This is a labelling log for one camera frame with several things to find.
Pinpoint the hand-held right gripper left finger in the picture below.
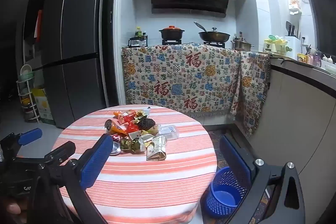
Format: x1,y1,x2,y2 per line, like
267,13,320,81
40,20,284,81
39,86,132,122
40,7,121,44
28,133,114,224

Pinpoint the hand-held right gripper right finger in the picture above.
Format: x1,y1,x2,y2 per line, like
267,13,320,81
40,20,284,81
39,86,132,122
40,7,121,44
220,135,306,224

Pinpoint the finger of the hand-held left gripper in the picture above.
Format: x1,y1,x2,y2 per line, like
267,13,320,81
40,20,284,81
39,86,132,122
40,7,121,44
16,141,76,165
0,128,43,159

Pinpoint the orange drink can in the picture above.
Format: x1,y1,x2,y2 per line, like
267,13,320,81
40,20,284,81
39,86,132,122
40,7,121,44
104,119,128,135

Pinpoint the blue plastic waste basket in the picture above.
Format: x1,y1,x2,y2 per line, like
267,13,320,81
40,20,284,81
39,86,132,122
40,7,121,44
206,166,251,216

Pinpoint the green gold foil wrapper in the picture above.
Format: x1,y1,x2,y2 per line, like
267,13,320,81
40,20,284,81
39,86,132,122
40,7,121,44
120,137,146,153

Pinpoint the white wrapper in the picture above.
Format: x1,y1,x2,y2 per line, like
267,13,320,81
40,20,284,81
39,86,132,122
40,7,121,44
140,132,158,143

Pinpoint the silver foil snack packet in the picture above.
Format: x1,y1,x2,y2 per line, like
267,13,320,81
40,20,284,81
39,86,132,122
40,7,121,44
146,135,167,161

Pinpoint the silver gold foil wrapper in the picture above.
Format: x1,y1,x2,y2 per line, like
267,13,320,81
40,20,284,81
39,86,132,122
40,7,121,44
126,108,151,119

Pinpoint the clear plastic box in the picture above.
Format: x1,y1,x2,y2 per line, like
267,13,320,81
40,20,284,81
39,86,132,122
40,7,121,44
159,124,180,140

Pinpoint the person's left hand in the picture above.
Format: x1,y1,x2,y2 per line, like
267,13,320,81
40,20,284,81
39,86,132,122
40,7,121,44
4,202,22,216

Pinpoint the yellow cardboard box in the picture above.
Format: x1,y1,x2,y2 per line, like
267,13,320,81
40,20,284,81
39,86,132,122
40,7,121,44
33,88,55,125

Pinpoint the white tiered floor rack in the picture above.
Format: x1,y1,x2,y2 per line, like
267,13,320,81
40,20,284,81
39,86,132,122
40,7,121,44
16,64,40,123

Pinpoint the orange striped tablecloth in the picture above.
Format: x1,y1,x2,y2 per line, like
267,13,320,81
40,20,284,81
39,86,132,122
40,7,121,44
51,106,218,224

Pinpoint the narrow printed blanket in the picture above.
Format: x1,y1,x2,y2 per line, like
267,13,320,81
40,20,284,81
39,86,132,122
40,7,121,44
234,52,271,136

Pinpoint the white kitchen counter cabinet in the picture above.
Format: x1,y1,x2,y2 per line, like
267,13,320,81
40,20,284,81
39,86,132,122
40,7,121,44
247,56,336,224

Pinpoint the grey refrigerator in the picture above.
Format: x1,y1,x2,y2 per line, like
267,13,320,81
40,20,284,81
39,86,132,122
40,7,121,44
39,0,113,130

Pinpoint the large printed blanket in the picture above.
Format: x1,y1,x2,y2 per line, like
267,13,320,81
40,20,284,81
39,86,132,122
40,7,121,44
121,43,243,119

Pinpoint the steel pot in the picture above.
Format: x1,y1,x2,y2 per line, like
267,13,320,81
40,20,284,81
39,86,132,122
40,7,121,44
231,36,255,52

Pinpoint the green yellow kitchen appliance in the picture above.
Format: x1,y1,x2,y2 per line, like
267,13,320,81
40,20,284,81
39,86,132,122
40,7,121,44
264,35,293,55

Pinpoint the gas stove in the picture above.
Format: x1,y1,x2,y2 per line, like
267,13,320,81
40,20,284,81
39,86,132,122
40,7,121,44
161,39,226,47

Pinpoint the wok with glass lid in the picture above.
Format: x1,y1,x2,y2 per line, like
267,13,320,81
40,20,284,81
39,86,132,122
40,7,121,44
198,27,231,42

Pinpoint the pink bottle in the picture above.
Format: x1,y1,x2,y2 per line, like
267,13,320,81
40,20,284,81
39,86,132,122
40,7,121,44
308,49,322,67

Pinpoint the white knife block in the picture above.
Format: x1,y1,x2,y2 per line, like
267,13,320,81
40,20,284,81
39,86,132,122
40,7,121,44
285,21,305,54

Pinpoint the black spatula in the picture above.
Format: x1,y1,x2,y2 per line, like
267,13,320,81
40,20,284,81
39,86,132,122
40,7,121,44
194,21,208,33

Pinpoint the black clay pot red lid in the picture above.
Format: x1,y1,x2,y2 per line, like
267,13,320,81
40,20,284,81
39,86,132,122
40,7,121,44
159,25,185,41

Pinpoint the hanging white bag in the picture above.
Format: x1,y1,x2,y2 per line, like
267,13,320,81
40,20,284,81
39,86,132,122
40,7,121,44
287,0,302,16

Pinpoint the black wire rack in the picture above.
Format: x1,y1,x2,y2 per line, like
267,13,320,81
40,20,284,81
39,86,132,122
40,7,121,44
128,37,147,48

